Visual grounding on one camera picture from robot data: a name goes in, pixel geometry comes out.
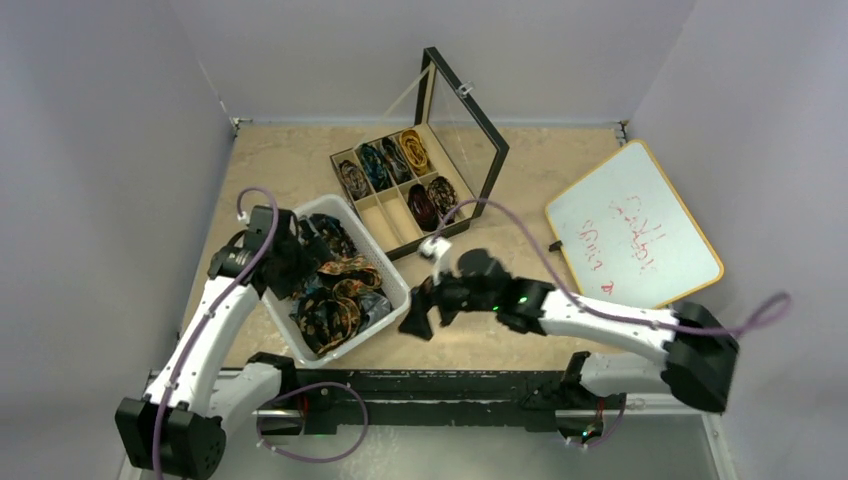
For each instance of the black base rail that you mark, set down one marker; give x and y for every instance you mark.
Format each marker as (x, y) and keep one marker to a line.
(536, 401)

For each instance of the rolled brown dotted tie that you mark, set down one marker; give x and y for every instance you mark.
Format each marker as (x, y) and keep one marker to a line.
(442, 194)

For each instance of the white plastic basket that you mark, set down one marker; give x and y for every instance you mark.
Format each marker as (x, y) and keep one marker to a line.
(394, 288)

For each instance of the rolled blue tie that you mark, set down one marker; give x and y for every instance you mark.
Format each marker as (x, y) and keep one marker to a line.
(374, 167)

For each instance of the rolled yellow tie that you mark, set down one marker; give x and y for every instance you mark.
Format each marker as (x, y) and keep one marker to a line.
(415, 152)

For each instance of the rolled dark grey tie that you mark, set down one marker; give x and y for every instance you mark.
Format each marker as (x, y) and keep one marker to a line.
(395, 161)

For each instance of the rolled dark red tie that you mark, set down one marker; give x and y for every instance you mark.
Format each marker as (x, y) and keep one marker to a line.
(422, 208)

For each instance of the rolled brown patterned tie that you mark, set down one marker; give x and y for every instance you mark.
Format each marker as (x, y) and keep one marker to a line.
(354, 179)

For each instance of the black tie organizer box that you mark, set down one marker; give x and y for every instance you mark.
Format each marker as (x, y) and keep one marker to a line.
(434, 151)

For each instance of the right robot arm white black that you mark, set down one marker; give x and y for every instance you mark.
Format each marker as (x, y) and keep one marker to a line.
(683, 351)

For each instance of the aluminium frame rail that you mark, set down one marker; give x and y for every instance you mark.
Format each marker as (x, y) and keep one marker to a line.
(662, 401)

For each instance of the black floral tie in basket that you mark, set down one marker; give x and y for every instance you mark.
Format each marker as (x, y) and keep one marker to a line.
(324, 324)

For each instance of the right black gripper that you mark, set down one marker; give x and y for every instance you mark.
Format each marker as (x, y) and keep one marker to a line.
(432, 299)

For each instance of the grey blue tie in basket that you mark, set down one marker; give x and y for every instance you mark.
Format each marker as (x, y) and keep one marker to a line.
(373, 308)

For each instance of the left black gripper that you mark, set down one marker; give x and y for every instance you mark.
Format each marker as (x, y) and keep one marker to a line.
(287, 284)

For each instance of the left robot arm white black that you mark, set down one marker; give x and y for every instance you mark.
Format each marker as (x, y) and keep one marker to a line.
(181, 424)

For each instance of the paisley orange green tie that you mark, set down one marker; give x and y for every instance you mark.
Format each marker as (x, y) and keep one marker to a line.
(349, 278)

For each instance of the yellow framed whiteboard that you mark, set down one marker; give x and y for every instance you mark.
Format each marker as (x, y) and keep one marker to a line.
(626, 235)

